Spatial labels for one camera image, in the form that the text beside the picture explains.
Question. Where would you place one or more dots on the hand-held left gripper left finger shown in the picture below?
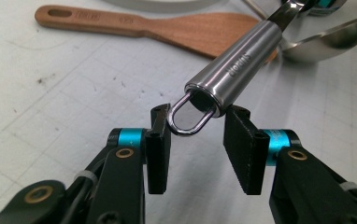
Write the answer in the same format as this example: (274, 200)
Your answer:
(158, 161)

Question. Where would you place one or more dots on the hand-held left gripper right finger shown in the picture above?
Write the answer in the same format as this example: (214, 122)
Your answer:
(245, 155)

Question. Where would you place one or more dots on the stainless steel spatula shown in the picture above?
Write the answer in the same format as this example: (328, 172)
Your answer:
(239, 65)

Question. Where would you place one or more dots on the wooden rice paddle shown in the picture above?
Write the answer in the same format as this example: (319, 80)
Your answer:
(182, 29)

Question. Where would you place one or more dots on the white utensil rack stand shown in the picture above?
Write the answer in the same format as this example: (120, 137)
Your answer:
(164, 4)

